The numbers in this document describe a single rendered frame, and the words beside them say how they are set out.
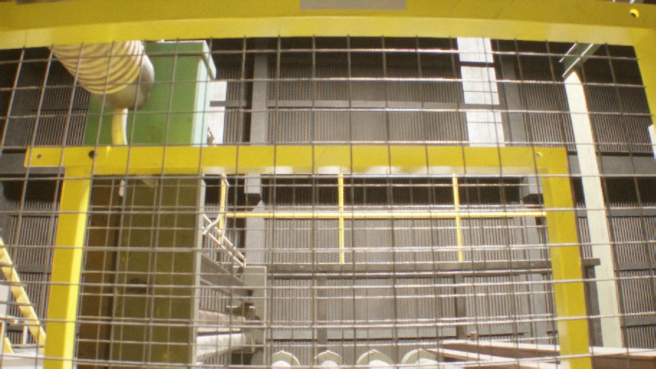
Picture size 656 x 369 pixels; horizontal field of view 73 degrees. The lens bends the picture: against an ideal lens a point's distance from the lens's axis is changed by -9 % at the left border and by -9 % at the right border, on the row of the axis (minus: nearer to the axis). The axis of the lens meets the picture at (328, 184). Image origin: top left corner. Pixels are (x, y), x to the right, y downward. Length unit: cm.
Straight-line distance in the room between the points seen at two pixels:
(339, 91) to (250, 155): 1083
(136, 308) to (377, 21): 112
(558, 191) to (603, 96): 1302
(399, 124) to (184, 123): 1039
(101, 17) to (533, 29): 67
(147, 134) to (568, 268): 118
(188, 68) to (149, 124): 21
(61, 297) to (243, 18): 73
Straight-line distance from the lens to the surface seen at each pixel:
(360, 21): 75
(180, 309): 150
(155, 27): 80
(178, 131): 147
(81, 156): 122
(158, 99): 154
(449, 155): 113
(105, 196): 166
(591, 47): 574
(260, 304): 374
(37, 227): 1248
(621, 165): 1258
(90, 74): 118
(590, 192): 562
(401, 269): 428
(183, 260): 152
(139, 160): 116
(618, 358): 186
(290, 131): 1144
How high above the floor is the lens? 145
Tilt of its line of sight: 17 degrees up
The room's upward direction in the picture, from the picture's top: straight up
